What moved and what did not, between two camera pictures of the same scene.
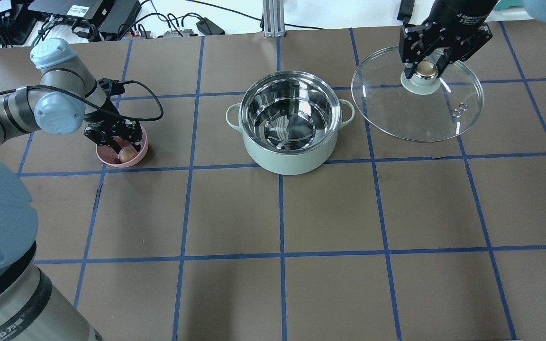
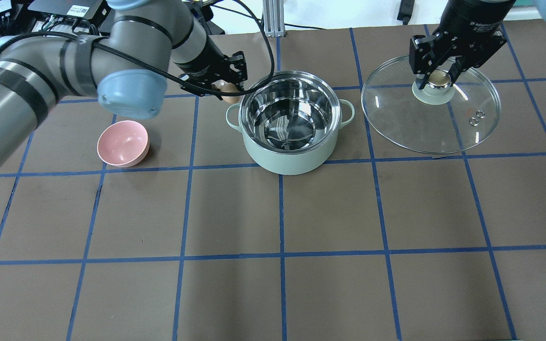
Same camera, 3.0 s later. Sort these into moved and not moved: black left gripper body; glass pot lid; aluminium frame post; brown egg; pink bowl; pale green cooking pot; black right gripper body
Moved: brown egg; glass pot lid; black right gripper body; black left gripper body
Not moved: pink bowl; aluminium frame post; pale green cooking pot
